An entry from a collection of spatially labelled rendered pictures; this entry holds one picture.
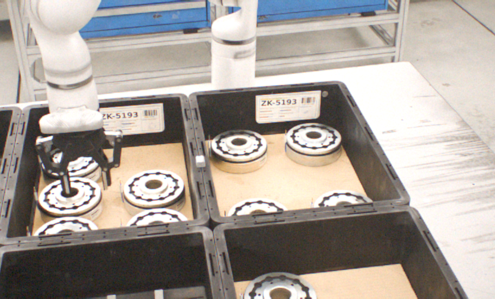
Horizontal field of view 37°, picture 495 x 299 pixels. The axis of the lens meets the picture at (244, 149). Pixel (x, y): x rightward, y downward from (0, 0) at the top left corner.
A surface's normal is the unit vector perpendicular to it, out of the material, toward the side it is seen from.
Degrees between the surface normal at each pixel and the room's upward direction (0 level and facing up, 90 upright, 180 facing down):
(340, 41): 0
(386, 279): 0
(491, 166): 0
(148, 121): 90
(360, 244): 90
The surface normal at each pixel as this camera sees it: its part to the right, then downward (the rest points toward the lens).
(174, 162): -0.01, -0.84
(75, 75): 0.48, 0.48
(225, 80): -0.30, 0.50
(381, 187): -0.99, 0.09
